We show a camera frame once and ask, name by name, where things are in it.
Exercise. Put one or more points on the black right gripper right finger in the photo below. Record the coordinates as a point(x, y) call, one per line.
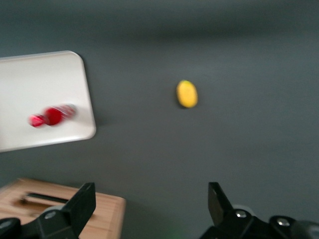
point(219, 204)

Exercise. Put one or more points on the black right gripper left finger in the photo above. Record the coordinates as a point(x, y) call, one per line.
point(79, 208)

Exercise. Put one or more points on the red coke bottle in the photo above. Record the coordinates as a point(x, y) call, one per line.
point(53, 115)

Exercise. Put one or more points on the white tray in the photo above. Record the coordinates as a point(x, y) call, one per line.
point(37, 82)

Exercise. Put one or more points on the wooden drawer box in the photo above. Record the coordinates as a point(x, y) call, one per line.
point(107, 211)

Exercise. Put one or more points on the yellow lemon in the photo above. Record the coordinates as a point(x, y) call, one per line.
point(187, 93)

